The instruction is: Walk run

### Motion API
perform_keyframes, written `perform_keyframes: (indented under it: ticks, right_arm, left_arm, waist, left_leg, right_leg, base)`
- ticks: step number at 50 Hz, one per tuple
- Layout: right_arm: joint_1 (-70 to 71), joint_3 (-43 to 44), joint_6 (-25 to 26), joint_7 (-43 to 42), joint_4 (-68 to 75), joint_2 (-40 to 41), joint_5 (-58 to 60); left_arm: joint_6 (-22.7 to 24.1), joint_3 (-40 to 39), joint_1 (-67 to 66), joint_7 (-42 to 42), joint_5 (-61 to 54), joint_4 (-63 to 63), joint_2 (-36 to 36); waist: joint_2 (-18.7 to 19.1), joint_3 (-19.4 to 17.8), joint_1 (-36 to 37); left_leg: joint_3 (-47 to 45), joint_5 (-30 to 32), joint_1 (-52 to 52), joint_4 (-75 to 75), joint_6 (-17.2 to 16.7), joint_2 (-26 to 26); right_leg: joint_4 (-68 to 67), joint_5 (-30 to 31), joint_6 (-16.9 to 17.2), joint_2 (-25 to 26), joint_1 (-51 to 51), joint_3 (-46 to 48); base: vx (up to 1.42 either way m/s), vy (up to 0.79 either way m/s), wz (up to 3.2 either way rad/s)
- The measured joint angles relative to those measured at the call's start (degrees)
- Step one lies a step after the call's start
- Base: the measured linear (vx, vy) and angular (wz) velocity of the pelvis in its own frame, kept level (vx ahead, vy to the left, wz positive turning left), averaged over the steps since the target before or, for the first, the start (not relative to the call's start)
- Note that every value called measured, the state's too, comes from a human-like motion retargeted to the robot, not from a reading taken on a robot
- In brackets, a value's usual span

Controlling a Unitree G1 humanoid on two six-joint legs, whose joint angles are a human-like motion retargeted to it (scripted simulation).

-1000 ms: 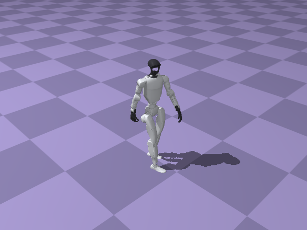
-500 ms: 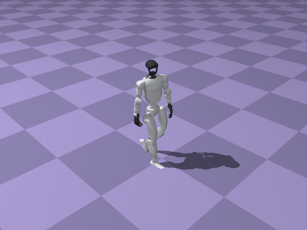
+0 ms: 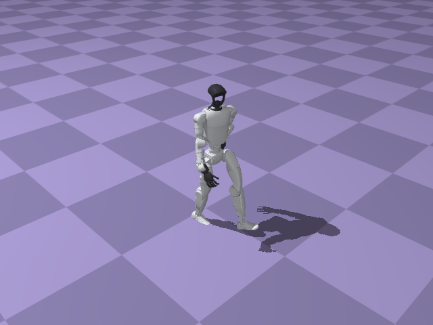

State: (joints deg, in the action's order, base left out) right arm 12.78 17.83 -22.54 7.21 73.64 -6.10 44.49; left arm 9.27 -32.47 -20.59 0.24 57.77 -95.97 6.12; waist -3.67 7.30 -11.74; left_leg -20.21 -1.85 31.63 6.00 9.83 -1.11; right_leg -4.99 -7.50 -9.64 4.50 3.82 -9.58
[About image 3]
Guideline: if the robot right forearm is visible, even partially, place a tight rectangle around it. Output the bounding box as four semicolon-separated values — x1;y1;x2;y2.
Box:
195;140;206;172

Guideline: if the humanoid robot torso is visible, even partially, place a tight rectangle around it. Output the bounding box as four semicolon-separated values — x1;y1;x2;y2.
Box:
202;104;231;166

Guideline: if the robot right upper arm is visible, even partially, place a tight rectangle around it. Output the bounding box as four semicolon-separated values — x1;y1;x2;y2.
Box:
193;112;206;148

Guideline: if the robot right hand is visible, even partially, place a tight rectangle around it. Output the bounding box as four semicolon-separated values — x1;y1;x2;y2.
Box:
201;164;219;188

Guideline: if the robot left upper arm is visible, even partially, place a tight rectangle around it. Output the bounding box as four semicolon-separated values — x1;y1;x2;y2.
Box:
227;105;237;133

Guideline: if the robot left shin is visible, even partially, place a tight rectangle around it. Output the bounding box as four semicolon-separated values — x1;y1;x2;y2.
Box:
231;188;246;224

